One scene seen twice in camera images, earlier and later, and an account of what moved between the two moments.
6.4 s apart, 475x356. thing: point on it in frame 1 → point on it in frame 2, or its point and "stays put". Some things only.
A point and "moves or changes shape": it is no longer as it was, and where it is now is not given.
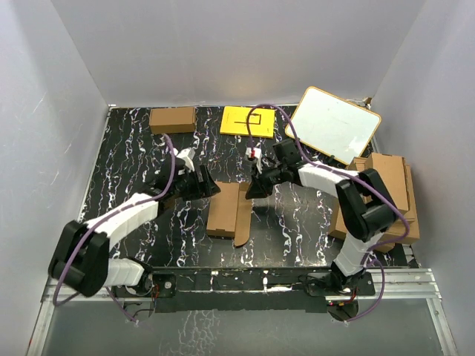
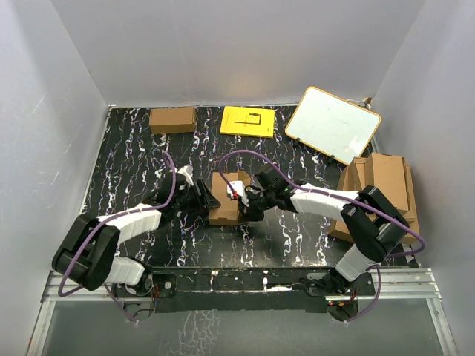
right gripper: (259, 187) → (251, 213)
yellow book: (261, 122) stays put
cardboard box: (230, 213) moves or changes shape
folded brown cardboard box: (172, 120) stays put
